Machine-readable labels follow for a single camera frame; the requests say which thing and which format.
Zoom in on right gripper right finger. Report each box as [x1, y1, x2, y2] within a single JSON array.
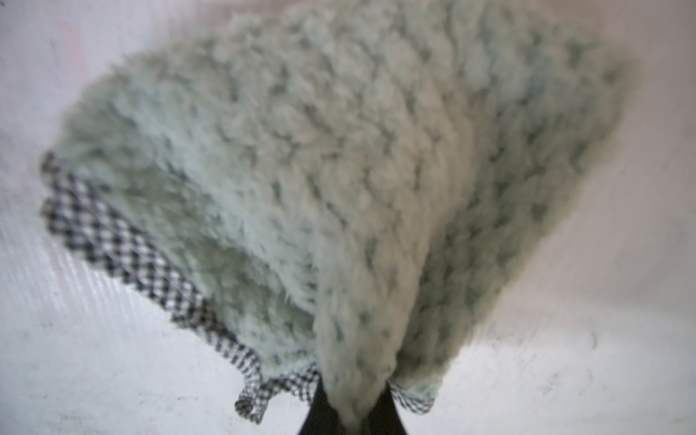
[[369, 385, 407, 435]]

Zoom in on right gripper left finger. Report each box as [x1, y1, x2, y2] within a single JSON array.
[[298, 379, 340, 435]]

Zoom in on green fluffy cloth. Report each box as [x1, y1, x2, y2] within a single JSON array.
[[41, 1, 638, 428]]

